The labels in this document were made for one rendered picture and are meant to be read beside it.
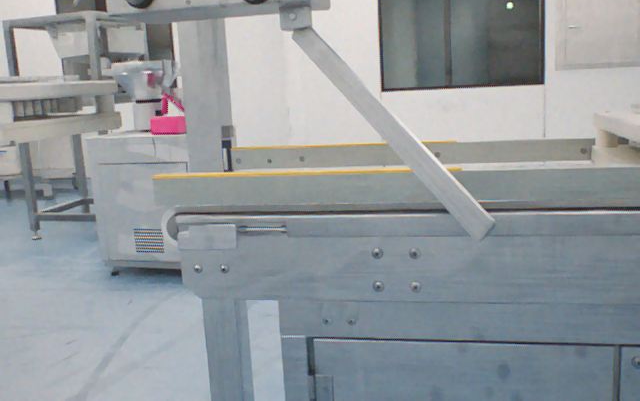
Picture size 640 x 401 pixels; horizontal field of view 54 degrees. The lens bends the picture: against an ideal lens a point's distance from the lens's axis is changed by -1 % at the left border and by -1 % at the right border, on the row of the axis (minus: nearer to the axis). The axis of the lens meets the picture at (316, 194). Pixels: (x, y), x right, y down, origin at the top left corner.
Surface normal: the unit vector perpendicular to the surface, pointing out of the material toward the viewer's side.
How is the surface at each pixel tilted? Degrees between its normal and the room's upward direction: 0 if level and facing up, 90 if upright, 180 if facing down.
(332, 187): 90
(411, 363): 90
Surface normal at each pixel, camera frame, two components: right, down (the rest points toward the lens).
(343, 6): -0.29, 0.18
